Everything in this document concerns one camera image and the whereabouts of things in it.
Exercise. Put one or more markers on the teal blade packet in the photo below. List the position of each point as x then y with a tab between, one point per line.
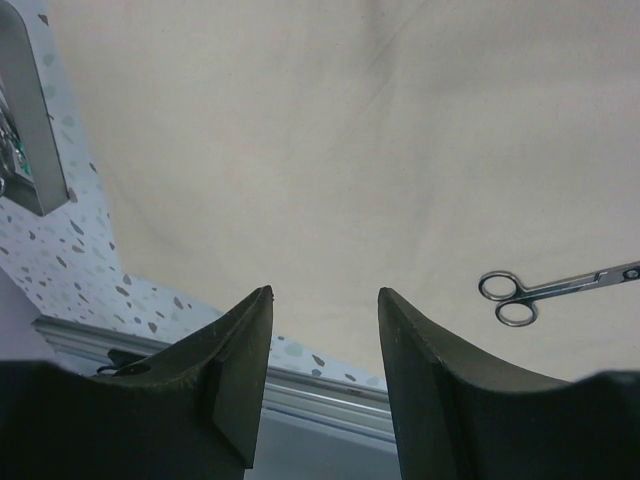
22	166

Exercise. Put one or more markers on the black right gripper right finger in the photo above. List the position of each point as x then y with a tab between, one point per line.
459	412

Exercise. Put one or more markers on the beige cloth mat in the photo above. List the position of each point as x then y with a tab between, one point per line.
332	148

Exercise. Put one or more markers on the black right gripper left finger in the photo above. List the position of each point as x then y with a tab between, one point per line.
167	416

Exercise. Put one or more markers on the small steel scissors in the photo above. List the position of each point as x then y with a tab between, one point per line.
526	297

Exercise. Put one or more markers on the aluminium rail frame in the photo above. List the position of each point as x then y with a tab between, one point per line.
361	413

